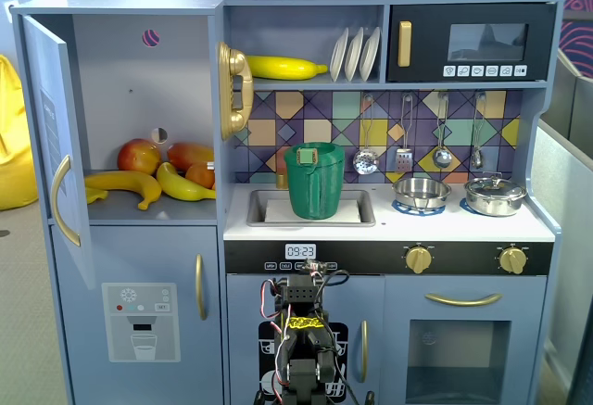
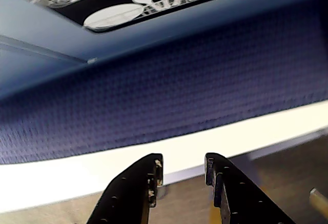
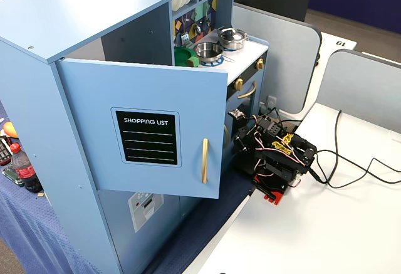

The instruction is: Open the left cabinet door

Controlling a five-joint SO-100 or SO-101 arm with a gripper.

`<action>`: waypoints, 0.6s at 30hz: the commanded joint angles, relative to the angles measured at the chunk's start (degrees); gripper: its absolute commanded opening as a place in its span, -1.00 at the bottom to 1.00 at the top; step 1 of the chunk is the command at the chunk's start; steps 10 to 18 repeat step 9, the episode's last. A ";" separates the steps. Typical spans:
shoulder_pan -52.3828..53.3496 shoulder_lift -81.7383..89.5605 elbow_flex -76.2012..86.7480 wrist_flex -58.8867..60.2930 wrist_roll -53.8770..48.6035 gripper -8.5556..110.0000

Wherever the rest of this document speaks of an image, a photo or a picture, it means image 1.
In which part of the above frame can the long yellow toy banana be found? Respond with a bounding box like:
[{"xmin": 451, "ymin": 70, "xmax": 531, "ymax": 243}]
[{"xmin": 245, "ymin": 55, "xmax": 329, "ymax": 81}]

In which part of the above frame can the curved yellow toy banana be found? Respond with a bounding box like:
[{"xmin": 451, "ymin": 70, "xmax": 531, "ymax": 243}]
[
  {"xmin": 83, "ymin": 171, "xmax": 162, "ymax": 211},
  {"xmin": 156, "ymin": 161, "xmax": 218, "ymax": 202}
]

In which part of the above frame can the small orange toy fruit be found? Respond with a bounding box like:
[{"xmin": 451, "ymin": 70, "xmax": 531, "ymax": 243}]
[{"xmin": 184, "ymin": 162, "xmax": 217, "ymax": 191}]

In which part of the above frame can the green plastic pitcher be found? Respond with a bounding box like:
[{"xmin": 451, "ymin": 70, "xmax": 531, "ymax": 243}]
[{"xmin": 283, "ymin": 141, "xmax": 347, "ymax": 220}]

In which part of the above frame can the metal ladle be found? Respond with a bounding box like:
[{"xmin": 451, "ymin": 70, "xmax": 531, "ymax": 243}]
[{"xmin": 432, "ymin": 93, "xmax": 453, "ymax": 170}]

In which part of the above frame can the red white servo wire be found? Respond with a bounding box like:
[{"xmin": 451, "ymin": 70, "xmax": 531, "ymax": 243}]
[{"xmin": 258, "ymin": 278, "xmax": 291, "ymax": 401}]

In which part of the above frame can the metal slotted skimmer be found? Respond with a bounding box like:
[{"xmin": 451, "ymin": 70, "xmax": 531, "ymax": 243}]
[{"xmin": 352, "ymin": 95, "xmax": 381, "ymax": 176}]

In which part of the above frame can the red yellow toy apple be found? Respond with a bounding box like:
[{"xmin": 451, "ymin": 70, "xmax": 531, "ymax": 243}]
[{"xmin": 117, "ymin": 138, "xmax": 163, "ymax": 176}]

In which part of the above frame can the white toy plate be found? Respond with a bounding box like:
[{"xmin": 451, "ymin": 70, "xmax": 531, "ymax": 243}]
[
  {"xmin": 360, "ymin": 27, "xmax": 382, "ymax": 82},
  {"xmin": 345, "ymin": 27, "xmax": 365, "ymax": 82},
  {"xmin": 329, "ymin": 27, "xmax": 349, "ymax": 82}
]

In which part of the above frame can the grey partition panel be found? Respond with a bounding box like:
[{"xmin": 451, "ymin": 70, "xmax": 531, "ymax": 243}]
[{"xmin": 530, "ymin": 47, "xmax": 593, "ymax": 405}]

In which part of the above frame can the yellow beanbag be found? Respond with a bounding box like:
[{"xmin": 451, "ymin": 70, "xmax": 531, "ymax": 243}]
[{"xmin": 0, "ymin": 55, "xmax": 39, "ymax": 211}]

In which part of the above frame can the steel pan without lid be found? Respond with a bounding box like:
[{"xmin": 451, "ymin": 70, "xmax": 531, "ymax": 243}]
[{"xmin": 391, "ymin": 177, "xmax": 452, "ymax": 211}]

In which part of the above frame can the grey toy sink basin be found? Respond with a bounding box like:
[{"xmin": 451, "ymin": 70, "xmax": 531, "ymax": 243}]
[{"xmin": 246, "ymin": 188, "xmax": 377, "ymax": 228}]

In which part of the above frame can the blue dishwasher door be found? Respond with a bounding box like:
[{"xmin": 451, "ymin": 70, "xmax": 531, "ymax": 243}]
[{"xmin": 226, "ymin": 274, "xmax": 385, "ymax": 405}]

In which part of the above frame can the metal slotted spatula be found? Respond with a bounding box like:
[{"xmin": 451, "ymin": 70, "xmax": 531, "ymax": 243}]
[{"xmin": 395, "ymin": 94, "xmax": 415, "ymax": 173}]

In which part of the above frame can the metal whisk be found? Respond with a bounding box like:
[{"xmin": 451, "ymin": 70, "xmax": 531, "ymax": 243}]
[{"xmin": 470, "ymin": 92, "xmax": 488, "ymax": 170}]

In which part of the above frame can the gold toy telephone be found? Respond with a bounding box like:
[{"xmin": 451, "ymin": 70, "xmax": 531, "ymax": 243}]
[{"xmin": 217, "ymin": 42, "xmax": 255, "ymax": 141}]

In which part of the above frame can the blue oven door with window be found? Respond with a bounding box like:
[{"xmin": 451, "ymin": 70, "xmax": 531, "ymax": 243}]
[{"xmin": 384, "ymin": 276, "xmax": 548, "ymax": 405}]

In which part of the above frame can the blue ice dispenser freezer door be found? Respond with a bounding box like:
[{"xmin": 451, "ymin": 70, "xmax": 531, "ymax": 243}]
[{"xmin": 49, "ymin": 224, "xmax": 224, "ymax": 405}]

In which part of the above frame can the steel pot with lid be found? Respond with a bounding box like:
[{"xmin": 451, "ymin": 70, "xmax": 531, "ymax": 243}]
[{"xmin": 463, "ymin": 171, "xmax": 528, "ymax": 217}]

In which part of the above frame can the black microwave door gold handle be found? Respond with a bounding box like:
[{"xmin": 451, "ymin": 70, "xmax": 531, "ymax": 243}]
[{"xmin": 386, "ymin": 4, "xmax": 557, "ymax": 82}]

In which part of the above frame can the red orange toy mango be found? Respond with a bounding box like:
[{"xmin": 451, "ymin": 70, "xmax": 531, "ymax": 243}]
[{"xmin": 166, "ymin": 142, "xmax": 215, "ymax": 171}]

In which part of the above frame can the gold stove knob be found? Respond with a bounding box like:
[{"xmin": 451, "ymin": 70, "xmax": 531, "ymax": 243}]
[
  {"xmin": 405, "ymin": 246, "xmax": 435, "ymax": 275},
  {"xmin": 498, "ymin": 247, "xmax": 528, "ymax": 275}
]

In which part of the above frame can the blue wooden play kitchen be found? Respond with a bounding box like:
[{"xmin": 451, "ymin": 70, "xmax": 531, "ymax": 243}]
[{"xmin": 9, "ymin": 0, "xmax": 567, "ymax": 405}]

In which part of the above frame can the blue shopping list fridge door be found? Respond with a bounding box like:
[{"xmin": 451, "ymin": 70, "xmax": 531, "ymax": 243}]
[{"xmin": 21, "ymin": 15, "xmax": 96, "ymax": 290}]

